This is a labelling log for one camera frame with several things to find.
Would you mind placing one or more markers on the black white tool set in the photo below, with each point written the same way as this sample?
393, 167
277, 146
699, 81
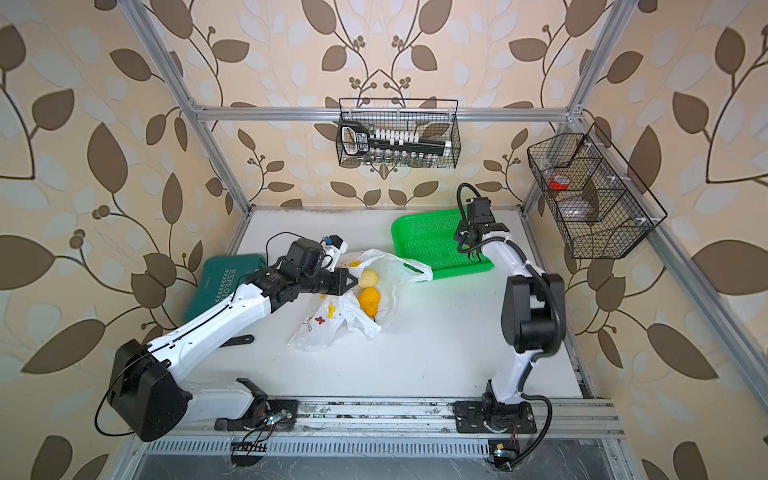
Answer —
357, 140

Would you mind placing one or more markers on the printed white plastic bag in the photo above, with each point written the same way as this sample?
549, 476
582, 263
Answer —
331, 317

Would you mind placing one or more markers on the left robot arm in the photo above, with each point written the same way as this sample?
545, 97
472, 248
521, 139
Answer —
148, 387

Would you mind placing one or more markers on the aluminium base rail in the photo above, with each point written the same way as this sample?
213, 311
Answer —
569, 418

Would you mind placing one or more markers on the green tool case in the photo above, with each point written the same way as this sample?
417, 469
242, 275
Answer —
219, 278

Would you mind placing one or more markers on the back wire basket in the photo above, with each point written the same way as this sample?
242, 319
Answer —
433, 118

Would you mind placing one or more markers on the right wire basket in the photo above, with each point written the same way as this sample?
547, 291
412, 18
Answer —
608, 209

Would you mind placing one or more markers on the yellow-green pear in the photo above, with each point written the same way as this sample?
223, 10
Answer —
369, 278

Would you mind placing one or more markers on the wire basket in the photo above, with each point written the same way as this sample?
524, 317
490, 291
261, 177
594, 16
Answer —
433, 118
608, 209

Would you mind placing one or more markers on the black tool on table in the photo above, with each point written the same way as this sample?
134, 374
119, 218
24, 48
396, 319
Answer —
239, 341

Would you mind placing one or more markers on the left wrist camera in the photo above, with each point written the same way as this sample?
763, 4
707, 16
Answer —
334, 246

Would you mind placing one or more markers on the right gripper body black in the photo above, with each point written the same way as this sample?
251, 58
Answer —
463, 231

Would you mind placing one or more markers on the orange pear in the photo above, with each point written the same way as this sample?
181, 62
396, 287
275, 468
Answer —
369, 300

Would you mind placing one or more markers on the green plastic basket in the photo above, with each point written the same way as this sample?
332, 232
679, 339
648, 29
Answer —
429, 238

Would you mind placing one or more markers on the red tape roll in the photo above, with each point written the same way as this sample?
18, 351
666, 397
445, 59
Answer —
559, 182

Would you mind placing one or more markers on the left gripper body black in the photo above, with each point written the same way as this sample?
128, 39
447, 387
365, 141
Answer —
317, 281

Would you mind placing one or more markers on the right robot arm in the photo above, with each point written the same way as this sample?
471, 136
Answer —
532, 317

